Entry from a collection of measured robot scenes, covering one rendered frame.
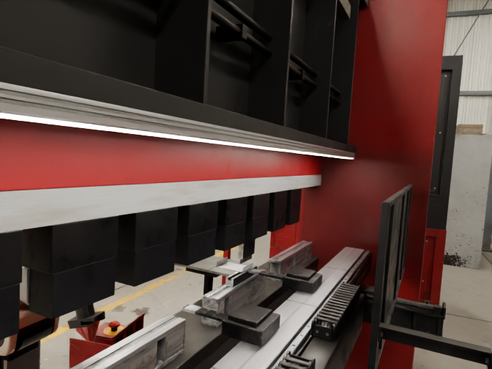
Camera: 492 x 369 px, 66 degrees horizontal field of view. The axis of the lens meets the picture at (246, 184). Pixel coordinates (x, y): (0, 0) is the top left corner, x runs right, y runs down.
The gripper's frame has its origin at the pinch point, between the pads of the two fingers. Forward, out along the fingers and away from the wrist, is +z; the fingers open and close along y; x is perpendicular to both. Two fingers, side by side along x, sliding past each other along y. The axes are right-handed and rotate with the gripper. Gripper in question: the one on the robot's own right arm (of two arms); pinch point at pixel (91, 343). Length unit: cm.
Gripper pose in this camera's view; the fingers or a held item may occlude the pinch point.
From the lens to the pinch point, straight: 144.8
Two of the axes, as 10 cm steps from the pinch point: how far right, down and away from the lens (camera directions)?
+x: 2.3, -0.5, 9.7
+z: 2.0, 9.8, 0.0
